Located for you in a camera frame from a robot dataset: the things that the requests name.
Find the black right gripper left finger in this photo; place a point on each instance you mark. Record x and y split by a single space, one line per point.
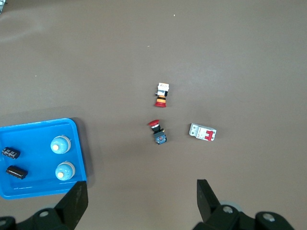
69 206

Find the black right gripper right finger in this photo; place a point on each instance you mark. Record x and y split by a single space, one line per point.
211 210

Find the light blue call bell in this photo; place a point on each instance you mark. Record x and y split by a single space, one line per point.
60 144
65 171

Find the glossy dark brown capacitor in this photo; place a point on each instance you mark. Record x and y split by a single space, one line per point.
16 172

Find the blue plastic tray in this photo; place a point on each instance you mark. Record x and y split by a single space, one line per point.
36 134

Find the white circuit breaker red lever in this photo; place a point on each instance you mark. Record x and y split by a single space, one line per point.
199 131

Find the red button black body switch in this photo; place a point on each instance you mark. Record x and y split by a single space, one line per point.
157 130

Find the red button orange white switch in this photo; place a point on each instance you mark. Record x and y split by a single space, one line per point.
161 99

